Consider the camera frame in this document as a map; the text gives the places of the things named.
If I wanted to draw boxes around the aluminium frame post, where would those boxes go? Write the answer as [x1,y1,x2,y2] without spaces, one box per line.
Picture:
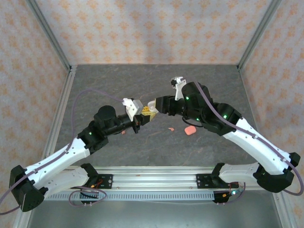
[25,0,72,71]
[237,0,283,70]

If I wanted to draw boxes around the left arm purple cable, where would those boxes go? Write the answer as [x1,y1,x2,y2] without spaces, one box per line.
[0,89,125,214]

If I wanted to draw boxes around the pink earbud charging case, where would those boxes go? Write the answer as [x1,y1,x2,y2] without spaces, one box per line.
[184,125,197,136]

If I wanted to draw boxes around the aluminium frame leg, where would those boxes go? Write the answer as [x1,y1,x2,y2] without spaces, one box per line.
[13,209,31,228]
[273,191,294,228]

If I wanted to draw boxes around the grey metal sheet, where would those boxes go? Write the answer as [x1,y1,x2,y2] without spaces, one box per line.
[26,200,283,228]

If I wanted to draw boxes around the small green-lit circuit board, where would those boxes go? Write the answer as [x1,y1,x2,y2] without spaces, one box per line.
[228,189,244,198]

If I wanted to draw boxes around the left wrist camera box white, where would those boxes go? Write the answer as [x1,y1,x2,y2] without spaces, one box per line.
[122,97,145,121]

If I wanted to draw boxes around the slotted grey cable duct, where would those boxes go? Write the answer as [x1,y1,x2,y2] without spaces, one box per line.
[44,191,216,201]

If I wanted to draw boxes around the aluminium table side rail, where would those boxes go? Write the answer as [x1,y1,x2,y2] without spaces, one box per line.
[41,65,78,162]

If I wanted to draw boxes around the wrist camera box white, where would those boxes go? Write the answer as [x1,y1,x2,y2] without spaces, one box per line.
[122,97,145,121]
[170,76,188,101]

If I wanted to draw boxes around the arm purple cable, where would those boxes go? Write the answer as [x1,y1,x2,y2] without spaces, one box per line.
[0,89,125,214]
[193,81,304,205]

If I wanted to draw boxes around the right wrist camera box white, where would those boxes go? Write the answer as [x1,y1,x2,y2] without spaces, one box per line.
[170,76,188,101]

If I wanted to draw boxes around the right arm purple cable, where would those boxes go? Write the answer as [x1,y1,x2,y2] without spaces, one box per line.
[193,81,304,205]

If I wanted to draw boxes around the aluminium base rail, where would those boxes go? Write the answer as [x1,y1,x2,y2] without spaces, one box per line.
[45,166,285,192]

